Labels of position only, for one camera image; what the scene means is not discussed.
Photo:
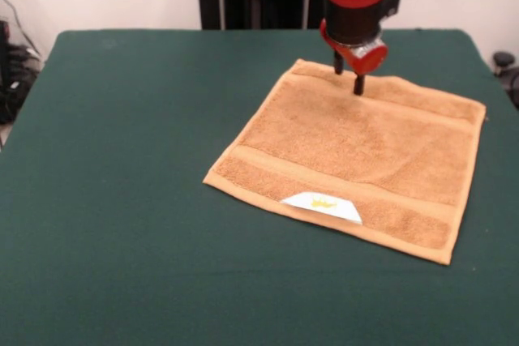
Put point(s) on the black equipment pile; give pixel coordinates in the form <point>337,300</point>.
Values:
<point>16,78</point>

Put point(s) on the black round-headed stand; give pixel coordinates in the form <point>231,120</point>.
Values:
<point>504,60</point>

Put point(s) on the dark green table cloth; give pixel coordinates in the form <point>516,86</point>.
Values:
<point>121,200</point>

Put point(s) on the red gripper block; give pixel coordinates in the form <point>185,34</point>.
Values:
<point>365,58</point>

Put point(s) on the orange-tan terry towel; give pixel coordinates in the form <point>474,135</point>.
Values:
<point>365,167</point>

